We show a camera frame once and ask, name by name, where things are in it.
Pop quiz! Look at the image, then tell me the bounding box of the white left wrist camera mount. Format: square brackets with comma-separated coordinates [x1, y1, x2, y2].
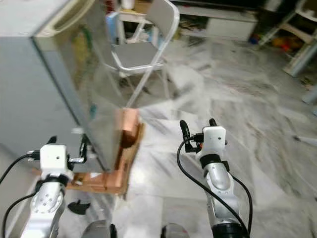
[40, 144, 67, 177]

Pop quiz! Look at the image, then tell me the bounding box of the grey right robot leg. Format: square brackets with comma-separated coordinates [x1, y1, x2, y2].
[161, 224, 191, 238]

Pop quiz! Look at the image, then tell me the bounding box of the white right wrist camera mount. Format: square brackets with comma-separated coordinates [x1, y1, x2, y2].
[198, 126, 226, 155]

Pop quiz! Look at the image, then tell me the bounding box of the grey robot leg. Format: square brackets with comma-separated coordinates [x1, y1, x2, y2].
[161, 224, 191, 238]
[82, 221, 117, 238]

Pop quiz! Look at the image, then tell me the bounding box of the grey compact fridge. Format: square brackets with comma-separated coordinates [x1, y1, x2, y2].
[0, 0, 95, 167]

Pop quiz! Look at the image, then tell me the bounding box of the grey metal folding chair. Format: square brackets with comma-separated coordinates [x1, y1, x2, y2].
[106, 0, 180, 107]

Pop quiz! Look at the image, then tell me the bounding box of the white low cabinet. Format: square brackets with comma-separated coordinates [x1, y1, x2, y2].
[178, 5, 258, 41]

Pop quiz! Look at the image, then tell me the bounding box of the wooden pallet base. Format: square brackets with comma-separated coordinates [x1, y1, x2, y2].
[30, 108, 145, 195]

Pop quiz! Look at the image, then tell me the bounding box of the wooden shelf rack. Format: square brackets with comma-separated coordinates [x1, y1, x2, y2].
[253, 0, 317, 77]

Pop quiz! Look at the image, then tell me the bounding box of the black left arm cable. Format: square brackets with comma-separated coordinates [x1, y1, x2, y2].
[0, 154, 41, 184]
[2, 193, 38, 238]

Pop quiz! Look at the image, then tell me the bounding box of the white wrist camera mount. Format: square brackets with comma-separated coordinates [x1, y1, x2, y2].
[40, 144, 67, 177]
[198, 126, 226, 155]

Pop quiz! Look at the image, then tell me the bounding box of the small black floor scrap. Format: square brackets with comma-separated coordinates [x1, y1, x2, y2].
[68, 201, 91, 215]

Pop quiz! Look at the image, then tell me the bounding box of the grey left robot leg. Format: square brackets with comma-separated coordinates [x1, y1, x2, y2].
[82, 221, 117, 238]

